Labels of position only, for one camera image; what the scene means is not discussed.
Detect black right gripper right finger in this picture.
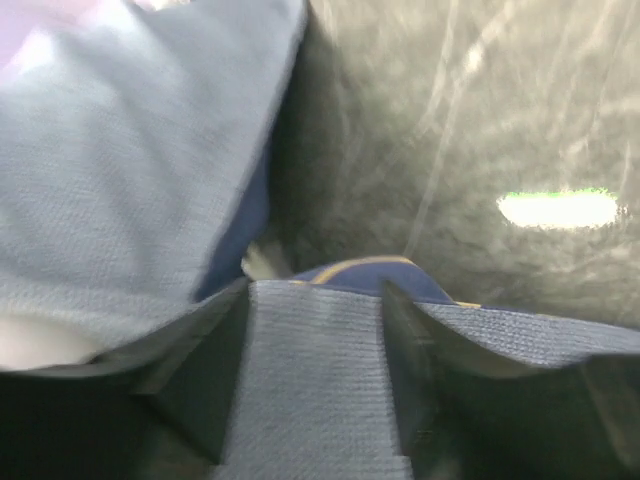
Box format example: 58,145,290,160
381,281,639,479

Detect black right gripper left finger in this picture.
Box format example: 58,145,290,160
1,279,250,479

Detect blue pillowcase with gold print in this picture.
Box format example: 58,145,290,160
1,1,639,479

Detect white pillow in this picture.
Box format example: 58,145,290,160
0,315,102,371

